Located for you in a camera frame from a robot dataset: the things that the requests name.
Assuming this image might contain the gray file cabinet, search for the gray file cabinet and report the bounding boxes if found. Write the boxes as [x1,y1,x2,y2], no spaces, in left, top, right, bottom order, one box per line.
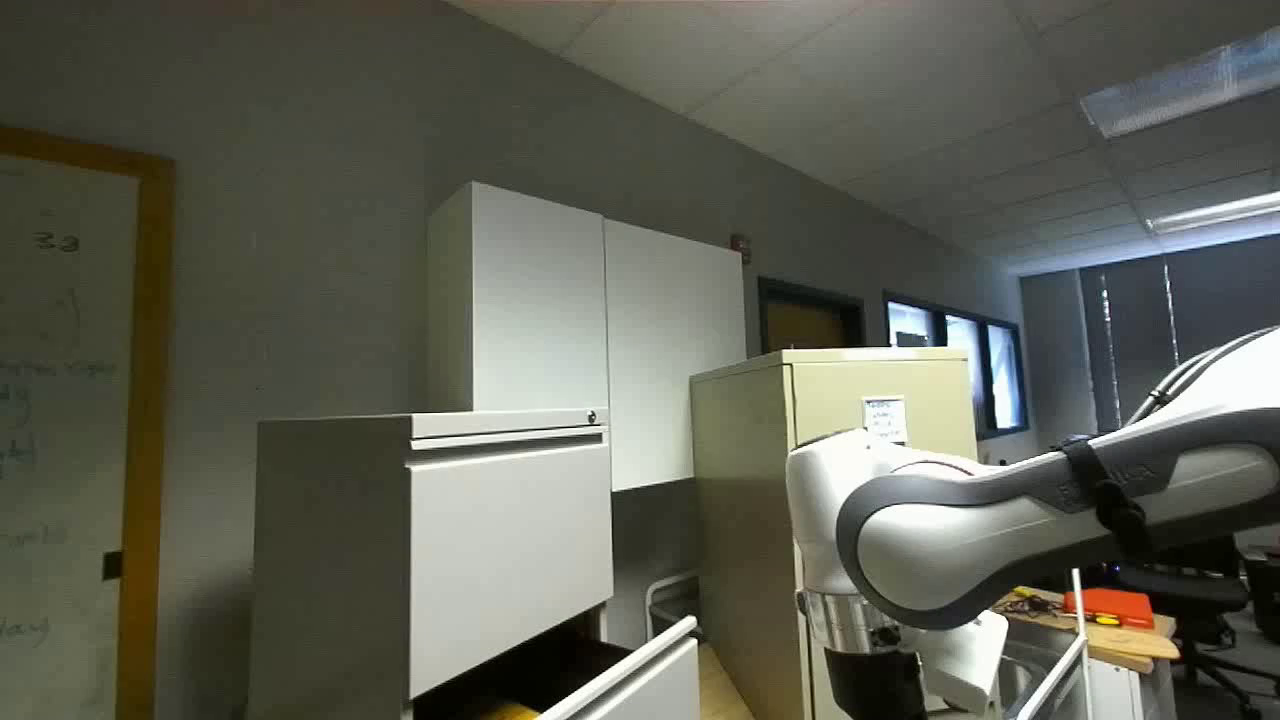
[247,408,702,720]

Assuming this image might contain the black office chair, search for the black office chair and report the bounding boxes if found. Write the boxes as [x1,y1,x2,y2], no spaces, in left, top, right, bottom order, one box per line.
[1113,533,1280,717]

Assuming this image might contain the ceiling light panel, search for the ceiling light panel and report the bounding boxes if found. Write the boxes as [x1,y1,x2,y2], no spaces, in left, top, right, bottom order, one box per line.
[1078,24,1280,140]

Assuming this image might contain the large drawer of gray cabinet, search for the large drawer of gray cabinet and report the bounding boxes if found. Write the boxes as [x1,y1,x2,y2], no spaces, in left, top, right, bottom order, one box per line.
[407,439,615,700]

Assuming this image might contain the ceiling light strip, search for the ceiling light strip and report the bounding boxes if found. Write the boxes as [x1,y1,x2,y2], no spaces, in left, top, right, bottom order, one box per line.
[1146,189,1280,237]

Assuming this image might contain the dark door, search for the dark door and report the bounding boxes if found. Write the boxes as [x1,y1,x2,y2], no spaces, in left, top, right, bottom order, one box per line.
[756,276,867,355]

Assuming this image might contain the window blinds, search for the window blinds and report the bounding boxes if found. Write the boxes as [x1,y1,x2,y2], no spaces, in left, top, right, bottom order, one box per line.
[1019,233,1280,448]

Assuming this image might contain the orange case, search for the orange case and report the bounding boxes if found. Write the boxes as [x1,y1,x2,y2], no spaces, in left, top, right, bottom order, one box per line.
[1061,587,1157,630]

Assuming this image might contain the bottom drawer of gray cabinet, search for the bottom drawer of gray cabinet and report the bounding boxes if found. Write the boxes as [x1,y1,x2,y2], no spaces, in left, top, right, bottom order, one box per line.
[412,614,702,720]

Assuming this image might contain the thin drawer of gray cabinet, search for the thin drawer of gray cabinet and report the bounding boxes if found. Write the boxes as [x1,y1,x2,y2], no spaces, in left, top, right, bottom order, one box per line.
[409,408,610,450]

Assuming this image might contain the row of interior windows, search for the row of interior windows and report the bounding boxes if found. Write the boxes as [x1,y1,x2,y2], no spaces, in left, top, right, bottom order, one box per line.
[882,289,1031,441]

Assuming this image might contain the paper note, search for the paper note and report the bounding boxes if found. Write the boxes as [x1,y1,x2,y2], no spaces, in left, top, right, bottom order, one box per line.
[862,395,910,447]

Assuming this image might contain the white wire rack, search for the white wire rack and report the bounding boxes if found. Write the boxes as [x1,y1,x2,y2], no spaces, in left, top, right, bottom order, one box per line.
[643,568,702,643]

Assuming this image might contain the whiteboard with wooden frame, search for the whiteboard with wooden frame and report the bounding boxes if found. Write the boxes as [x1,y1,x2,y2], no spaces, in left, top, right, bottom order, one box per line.
[0,124,178,720]

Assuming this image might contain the white tall cabinet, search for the white tall cabinet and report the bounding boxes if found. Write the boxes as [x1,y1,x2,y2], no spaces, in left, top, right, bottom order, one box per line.
[427,181,749,494]

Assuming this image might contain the wooden table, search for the wooden table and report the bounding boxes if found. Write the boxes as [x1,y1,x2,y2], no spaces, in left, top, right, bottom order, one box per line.
[988,584,1181,720]

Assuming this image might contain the white metal frame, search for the white metal frame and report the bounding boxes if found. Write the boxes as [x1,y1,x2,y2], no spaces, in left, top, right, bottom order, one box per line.
[1012,568,1093,720]

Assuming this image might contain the beige file cabinet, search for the beige file cabinet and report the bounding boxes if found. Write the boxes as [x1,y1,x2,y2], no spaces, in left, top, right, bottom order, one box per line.
[689,347,980,720]

